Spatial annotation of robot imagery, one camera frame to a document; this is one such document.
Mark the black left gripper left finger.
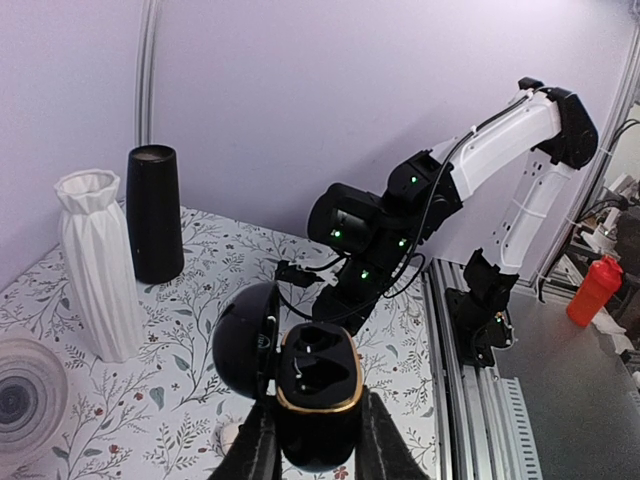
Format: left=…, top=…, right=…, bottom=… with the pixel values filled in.
left=208, top=403, right=280, bottom=480

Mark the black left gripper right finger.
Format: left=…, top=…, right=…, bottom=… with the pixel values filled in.
left=355, top=390, right=429, bottom=480

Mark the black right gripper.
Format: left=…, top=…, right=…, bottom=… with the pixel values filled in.
left=312, top=260, right=395, bottom=336

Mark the black earbud case gold trim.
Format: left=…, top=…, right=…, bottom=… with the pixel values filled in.
left=212, top=282, right=364, bottom=478

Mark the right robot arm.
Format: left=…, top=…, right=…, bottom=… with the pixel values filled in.
left=307, top=77, right=598, bottom=334

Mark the white earbud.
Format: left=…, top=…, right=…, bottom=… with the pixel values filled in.
left=215, top=422, right=242, bottom=449

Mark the floral patterned table mat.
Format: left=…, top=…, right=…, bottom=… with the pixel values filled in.
left=0, top=199, right=441, bottom=480

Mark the grey spiral plate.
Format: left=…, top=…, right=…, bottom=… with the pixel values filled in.
left=1, top=337, right=69, bottom=455

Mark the red shaker bottle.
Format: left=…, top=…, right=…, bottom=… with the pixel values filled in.
left=566, top=255, right=624, bottom=327

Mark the white ribbed vase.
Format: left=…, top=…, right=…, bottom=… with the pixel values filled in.
left=54, top=169, right=144, bottom=363

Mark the aluminium front rail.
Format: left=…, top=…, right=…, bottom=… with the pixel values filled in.
left=422, top=259, right=543, bottom=479

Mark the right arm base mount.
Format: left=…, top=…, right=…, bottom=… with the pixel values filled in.
left=445, top=248, right=519, bottom=368

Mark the left aluminium frame post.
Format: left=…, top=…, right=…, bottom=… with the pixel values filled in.
left=134, top=0, right=163, bottom=146

